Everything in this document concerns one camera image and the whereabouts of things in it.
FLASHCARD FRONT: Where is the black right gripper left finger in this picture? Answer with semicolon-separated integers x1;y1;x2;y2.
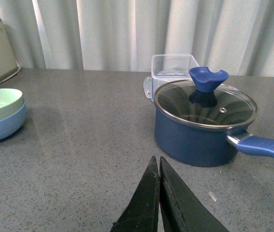
111;156;160;232

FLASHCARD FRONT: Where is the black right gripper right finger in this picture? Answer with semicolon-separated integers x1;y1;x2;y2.
159;157;227;232

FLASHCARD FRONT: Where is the blue plastic bowl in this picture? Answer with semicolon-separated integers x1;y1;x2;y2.
0;101;26;140

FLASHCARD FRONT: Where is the blue saucepan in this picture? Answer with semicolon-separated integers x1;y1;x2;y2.
155;109;274;167

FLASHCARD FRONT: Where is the glass lid with blue knob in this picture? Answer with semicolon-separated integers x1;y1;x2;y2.
154;67;258;129

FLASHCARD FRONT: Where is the clear plastic food container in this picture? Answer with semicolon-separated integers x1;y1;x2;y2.
143;54;199;101

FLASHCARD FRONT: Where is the white curtain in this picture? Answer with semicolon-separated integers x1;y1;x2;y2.
0;0;274;76

